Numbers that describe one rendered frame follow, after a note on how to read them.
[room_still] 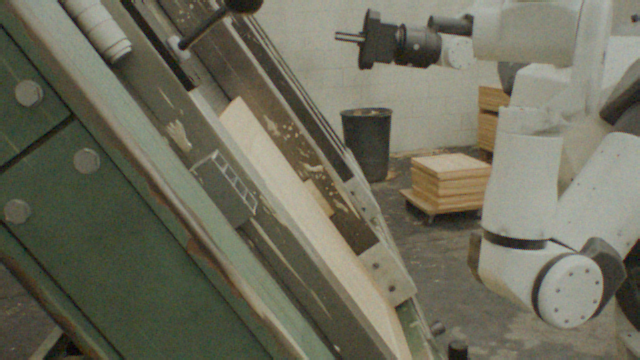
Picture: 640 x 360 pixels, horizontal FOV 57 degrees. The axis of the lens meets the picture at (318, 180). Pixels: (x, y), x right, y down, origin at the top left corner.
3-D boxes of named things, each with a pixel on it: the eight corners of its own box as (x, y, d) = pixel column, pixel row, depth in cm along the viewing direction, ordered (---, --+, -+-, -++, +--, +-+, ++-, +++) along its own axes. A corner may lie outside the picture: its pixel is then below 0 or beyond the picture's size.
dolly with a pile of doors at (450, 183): (494, 220, 427) (495, 166, 417) (427, 228, 416) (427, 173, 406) (456, 198, 485) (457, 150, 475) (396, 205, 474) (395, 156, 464)
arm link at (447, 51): (407, 65, 130) (455, 71, 132) (422, 70, 120) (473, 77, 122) (416, 12, 127) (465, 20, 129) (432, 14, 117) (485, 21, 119)
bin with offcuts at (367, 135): (402, 180, 550) (401, 111, 534) (350, 186, 539) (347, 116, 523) (384, 169, 599) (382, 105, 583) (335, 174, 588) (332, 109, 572)
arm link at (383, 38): (354, 67, 129) (406, 74, 131) (364, 72, 120) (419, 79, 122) (363, 8, 125) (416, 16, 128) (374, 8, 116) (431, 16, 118)
